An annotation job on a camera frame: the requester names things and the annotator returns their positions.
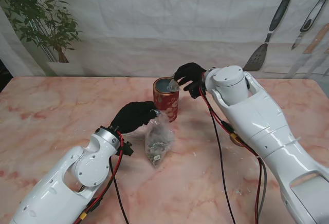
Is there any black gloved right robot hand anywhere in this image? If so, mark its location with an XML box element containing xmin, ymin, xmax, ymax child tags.
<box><xmin>173</xmin><ymin>63</ymin><xmax>208</xmax><ymax>91</ymax></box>

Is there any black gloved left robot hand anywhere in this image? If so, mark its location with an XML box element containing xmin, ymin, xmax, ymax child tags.
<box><xmin>109</xmin><ymin>101</ymin><xmax>162</xmax><ymax>134</ymax></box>

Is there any red floral tea canister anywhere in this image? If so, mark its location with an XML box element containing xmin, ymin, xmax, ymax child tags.
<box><xmin>153</xmin><ymin>77</ymin><xmax>180</xmax><ymax>123</ymax></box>

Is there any white printed backdrop cloth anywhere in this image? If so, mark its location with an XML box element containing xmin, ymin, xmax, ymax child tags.
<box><xmin>0</xmin><ymin>0</ymin><xmax>329</xmax><ymax>78</ymax></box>

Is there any gold round canister lid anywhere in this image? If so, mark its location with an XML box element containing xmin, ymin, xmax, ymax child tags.
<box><xmin>229</xmin><ymin>131</ymin><xmax>245</xmax><ymax>147</ymax></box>

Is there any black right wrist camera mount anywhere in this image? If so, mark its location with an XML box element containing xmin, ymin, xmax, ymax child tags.
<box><xmin>189</xmin><ymin>81</ymin><xmax>207</xmax><ymax>99</ymax></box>

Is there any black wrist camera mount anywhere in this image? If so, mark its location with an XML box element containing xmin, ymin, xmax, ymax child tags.
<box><xmin>122</xmin><ymin>141</ymin><xmax>135</xmax><ymax>157</ymax></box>
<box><xmin>189</xmin><ymin>81</ymin><xmax>207</xmax><ymax>99</ymax></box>

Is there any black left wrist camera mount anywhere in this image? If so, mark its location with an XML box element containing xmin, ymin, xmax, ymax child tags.
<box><xmin>122</xmin><ymin>141</ymin><xmax>135</xmax><ymax>157</ymax></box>

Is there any red and black left arm cable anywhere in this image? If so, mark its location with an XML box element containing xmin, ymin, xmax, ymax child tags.
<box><xmin>77</xmin><ymin>131</ymin><xmax>131</xmax><ymax>224</ymax></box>

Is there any red and black arm cable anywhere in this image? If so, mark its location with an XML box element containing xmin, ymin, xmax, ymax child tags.
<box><xmin>77</xmin><ymin>131</ymin><xmax>131</xmax><ymax>224</ymax></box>
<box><xmin>199</xmin><ymin>89</ymin><xmax>269</xmax><ymax>224</ymax></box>

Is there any red and black right arm cable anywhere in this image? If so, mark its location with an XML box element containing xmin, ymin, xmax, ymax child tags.
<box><xmin>199</xmin><ymin>89</ymin><xmax>269</xmax><ymax>224</ymax></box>

